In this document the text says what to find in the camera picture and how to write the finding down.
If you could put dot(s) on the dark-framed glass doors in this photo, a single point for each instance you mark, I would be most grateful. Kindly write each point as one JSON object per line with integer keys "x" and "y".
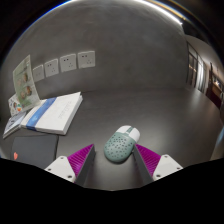
{"x": 200, "y": 75}

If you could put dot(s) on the green and white perforated mouse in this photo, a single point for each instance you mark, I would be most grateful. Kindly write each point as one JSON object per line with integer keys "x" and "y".
{"x": 120, "y": 146}

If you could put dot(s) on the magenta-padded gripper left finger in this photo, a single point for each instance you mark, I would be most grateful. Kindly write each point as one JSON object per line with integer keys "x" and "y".
{"x": 60, "y": 166}

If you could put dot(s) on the white ceiling light strip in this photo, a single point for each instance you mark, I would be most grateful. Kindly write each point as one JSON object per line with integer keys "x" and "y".
{"x": 165, "y": 11}

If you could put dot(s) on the white card with colourful stickers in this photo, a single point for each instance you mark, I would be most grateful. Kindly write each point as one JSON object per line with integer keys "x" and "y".
{"x": 14, "y": 106}

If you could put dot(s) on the thick white blue-banded book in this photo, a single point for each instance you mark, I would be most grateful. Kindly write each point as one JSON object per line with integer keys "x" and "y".
{"x": 55, "y": 115}

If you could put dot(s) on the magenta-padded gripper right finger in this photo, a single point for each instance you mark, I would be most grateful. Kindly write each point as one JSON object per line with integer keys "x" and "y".
{"x": 166, "y": 165}

